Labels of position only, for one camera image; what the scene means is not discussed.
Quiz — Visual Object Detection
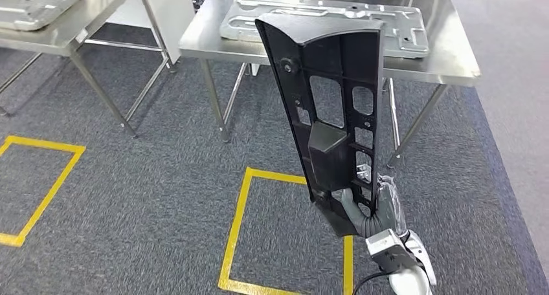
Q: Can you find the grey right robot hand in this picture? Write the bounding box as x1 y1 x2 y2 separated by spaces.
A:
341 175 409 238

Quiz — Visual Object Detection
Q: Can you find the black plastic panel part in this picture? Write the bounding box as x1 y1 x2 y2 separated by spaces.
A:
255 12 386 238

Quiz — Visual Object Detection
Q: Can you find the stainless steel table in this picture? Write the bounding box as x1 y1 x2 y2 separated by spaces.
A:
177 0 482 169
0 0 178 138

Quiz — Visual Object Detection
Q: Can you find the stamped grey metal panel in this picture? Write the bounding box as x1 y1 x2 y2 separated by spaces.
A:
0 0 82 32
219 0 431 60

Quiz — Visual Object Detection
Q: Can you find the white board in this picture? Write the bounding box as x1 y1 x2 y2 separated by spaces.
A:
105 0 196 65

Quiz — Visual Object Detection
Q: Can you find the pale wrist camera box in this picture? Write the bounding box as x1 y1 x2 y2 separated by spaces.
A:
365 228 420 273

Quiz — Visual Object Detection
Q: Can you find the black camera cable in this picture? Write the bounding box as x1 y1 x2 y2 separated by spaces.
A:
352 270 389 295

